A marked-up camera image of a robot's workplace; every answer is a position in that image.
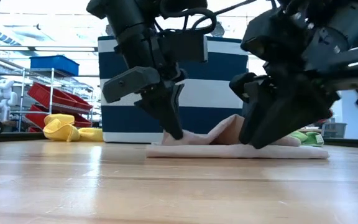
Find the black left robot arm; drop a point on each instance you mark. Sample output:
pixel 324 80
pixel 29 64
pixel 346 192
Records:
pixel 126 18

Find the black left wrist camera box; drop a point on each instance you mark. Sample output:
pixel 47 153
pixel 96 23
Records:
pixel 182 46

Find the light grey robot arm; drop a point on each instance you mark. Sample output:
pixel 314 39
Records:
pixel 3 96

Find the black table frame rail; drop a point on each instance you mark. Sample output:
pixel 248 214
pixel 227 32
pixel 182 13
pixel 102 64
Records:
pixel 11 137

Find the green microfibre towel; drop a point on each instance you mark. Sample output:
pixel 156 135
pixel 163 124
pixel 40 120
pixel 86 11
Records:
pixel 309 138

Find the ceiling ventilation duct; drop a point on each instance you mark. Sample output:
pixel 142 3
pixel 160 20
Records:
pixel 2 35

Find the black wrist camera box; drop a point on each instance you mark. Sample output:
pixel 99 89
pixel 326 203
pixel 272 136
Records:
pixel 182 46
pixel 272 34

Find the navy white striped basket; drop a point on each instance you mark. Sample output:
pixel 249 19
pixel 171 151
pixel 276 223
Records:
pixel 228 65

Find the red storage bin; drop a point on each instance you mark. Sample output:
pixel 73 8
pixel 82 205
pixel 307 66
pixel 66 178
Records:
pixel 48 95
pixel 82 121
pixel 79 102
pixel 36 118

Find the grey plastic bin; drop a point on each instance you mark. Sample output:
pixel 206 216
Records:
pixel 334 130

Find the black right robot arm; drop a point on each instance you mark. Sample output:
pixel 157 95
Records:
pixel 337 21

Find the round dark ceiling fixture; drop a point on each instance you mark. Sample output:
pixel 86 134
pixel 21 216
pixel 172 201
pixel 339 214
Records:
pixel 221 31

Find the yellow towel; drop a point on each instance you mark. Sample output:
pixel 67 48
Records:
pixel 61 130

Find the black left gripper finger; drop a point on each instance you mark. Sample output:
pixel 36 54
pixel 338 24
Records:
pixel 180 90
pixel 163 105

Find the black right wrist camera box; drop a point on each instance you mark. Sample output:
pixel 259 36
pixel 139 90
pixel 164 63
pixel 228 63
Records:
pixel 272 34

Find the pale pink towel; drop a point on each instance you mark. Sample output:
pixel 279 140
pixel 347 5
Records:
pixel 228 152

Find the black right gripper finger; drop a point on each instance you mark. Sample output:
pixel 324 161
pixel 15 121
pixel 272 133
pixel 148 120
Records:
pixel 284 112
pixel 244 85

